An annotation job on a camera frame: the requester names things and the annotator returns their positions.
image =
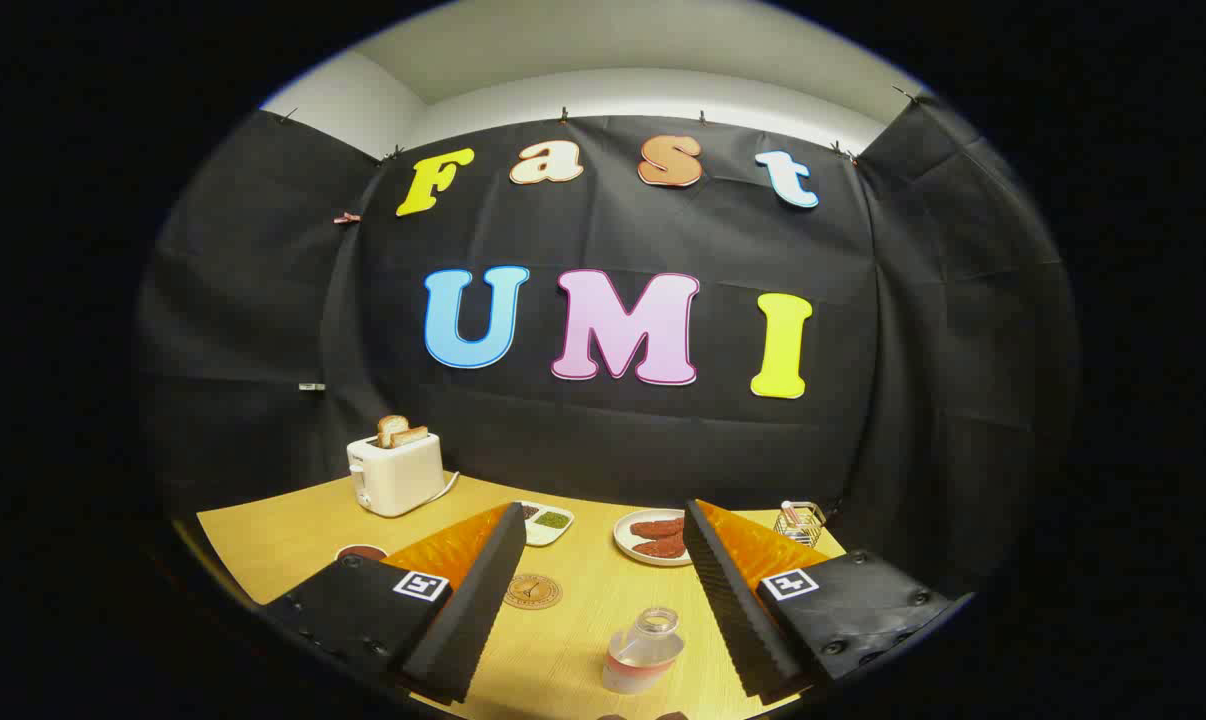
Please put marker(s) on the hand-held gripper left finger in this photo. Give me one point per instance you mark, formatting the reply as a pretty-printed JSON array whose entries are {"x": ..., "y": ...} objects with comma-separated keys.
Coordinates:
[{"x": 463, "y": 620}]

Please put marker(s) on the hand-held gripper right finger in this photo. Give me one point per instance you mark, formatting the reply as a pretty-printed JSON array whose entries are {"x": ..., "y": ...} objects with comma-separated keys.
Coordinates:
[{"x": 738, "y": 620}]

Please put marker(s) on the round wooden coaster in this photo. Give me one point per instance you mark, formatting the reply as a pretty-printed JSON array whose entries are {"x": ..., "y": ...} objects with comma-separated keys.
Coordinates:
[{"x": 532, "y": 591}]

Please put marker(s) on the clear plastic juice bottle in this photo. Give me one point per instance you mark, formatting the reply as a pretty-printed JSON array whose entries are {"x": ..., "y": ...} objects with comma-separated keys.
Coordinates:
[{"x": 643, "y": 652}]

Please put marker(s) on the cream cup with red inside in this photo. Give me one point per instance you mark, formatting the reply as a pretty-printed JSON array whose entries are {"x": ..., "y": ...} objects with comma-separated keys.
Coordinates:
[{"x": 361, "y": 551}]

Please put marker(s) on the red meat patty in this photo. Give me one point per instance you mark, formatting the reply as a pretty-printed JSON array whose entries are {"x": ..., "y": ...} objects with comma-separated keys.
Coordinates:
[
  {"x": 658, "y": 527},
  {"x": 665, "y": 547}
]

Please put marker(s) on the wooden table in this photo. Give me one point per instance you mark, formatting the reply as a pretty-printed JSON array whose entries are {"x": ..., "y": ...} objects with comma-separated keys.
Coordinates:
[{"x": 588, "y": 600}]

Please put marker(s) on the white divided condiment dish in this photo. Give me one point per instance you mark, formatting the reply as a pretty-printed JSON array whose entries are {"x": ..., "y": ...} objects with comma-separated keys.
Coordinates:
[{"x": 548, "y": 522}]

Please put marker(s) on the white round plate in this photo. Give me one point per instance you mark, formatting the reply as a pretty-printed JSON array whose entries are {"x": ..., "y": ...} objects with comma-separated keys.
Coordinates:
[{"x": 625, "y": 540}]

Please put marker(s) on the cream toaster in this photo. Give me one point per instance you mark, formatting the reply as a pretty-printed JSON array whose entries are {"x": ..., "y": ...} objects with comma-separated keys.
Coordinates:
[{"x": 398, "y": 480}]

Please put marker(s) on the toast slice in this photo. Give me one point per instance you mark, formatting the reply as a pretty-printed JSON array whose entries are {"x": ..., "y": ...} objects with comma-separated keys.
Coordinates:
[
  {"x": 413, "y": 435},
  {"x": 391, "y": 428}
]

